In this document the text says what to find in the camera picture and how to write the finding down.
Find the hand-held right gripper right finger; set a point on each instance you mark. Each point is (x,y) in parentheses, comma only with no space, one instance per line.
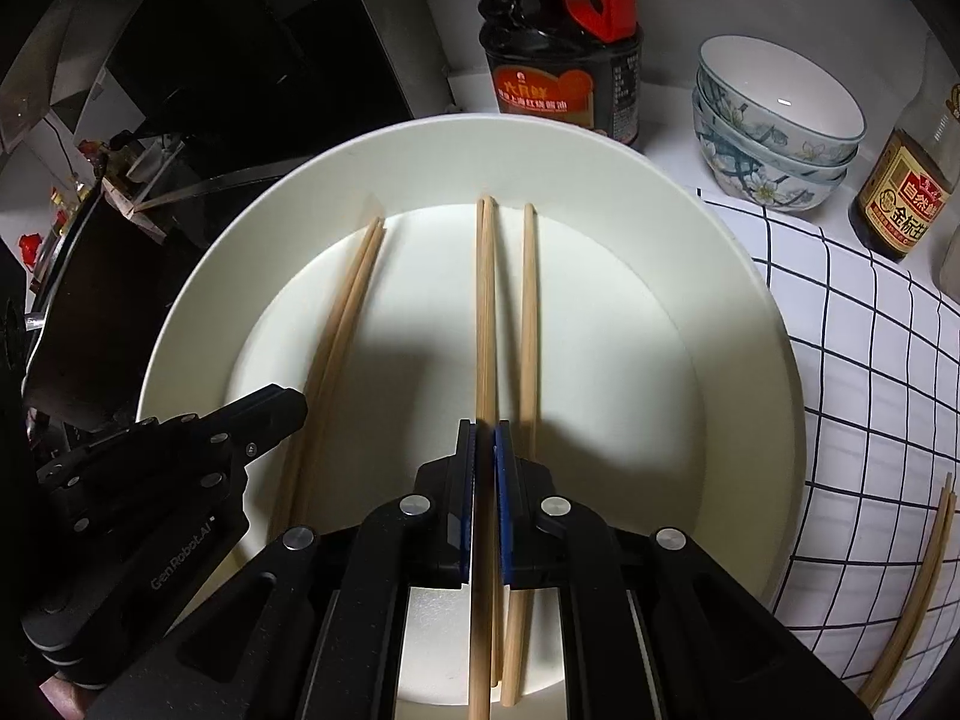
(504,499)

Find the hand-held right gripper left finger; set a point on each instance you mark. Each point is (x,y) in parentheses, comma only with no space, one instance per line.
(466,499)

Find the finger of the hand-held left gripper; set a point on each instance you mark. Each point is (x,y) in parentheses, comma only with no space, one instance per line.
(255,412)

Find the tan wooden chopstick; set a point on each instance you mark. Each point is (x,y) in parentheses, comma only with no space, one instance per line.
(928,604)
(481,277)
(529,315)
(492,277)
(352,330)
(916,600)
(337,330)

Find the large white bowl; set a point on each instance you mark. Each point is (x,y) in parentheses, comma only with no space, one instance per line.
(600,390)

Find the dark metal cooking pot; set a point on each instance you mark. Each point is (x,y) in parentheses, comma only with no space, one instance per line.
(112,315)

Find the white checked cloth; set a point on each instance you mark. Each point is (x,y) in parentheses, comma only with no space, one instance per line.
(862,390)

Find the floral porcelain bowl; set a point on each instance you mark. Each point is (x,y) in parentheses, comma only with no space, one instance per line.
(780,90)
(750,161)
(757,195)

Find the dark soy sauce jug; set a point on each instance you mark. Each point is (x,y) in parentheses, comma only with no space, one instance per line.
(562,82)

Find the yellow-capped soy sauce bottle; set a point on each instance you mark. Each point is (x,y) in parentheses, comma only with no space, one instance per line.
(907,195)

